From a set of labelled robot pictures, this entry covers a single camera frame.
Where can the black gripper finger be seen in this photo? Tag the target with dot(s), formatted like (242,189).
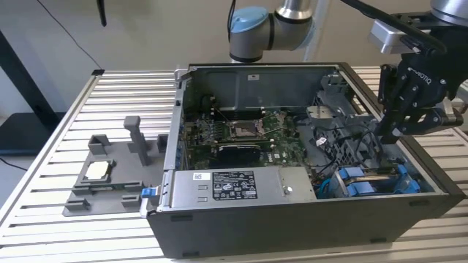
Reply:
(430,120)
(392,128)

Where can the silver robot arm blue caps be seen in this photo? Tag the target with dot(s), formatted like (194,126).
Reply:
(256,41)

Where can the grey metal disk bay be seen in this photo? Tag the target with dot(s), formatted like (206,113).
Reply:
(340,186)

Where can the green motherboard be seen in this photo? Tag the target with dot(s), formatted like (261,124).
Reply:
(281,148)

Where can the CPU socket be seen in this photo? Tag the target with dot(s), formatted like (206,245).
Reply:
(242,128)

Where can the black graphics card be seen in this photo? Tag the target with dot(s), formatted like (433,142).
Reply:
(238,151)

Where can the black open PC case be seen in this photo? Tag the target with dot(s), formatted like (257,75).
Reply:
(292,233)

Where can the grey power supply unit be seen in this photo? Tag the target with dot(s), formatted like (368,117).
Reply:
(233,186)

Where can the blue case latch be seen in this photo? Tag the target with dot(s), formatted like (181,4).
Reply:
(146,192)

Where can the grey parts rack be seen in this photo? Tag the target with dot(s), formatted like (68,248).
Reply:
(120,167)

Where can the silver CPU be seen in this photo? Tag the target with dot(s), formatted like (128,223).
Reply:
(96,170)

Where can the black table corner clip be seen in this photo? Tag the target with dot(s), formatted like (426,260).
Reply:
(97,72)

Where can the black hanging rod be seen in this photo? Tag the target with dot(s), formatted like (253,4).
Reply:
(101,12)

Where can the black monitor stand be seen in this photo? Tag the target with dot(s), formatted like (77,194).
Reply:
(25,131)

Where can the grey drive bracket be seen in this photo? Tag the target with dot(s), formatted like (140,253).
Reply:
(340,109)

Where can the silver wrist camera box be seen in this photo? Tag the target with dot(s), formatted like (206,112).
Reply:
(385,37)

